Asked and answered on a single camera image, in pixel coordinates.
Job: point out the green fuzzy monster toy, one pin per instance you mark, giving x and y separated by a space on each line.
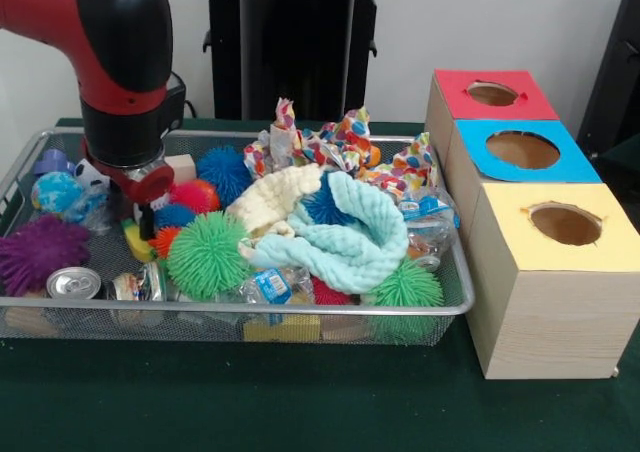
207 255

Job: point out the purple spiky ball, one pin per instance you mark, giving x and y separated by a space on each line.
40 254

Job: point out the blue spiky ball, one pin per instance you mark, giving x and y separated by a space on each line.
225 172

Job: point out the light teal waffle cloth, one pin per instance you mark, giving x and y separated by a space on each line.
350 242

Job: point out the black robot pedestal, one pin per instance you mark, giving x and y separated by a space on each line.
290 52

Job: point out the heart print cloth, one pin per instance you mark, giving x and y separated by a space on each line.
300 142

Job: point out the silver can with pull tab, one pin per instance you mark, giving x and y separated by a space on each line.
73 283

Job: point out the dark green tablecloth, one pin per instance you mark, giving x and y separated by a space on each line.
300 402

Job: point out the green spiky ball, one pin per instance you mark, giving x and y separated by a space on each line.
405 285

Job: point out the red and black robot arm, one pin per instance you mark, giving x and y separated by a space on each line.
110 32

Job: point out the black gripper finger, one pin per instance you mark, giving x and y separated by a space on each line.
147 222

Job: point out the black panel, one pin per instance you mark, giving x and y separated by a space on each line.
618 72

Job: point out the wooden box with three holes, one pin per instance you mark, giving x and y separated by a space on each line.
550 312

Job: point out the polka dot cloth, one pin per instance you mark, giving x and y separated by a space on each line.
410 172

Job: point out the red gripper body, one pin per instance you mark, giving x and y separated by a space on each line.
148 184

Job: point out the blue globe ball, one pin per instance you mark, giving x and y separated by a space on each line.
55 192

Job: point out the cream waffle cloth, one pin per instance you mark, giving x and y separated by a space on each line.
275 200

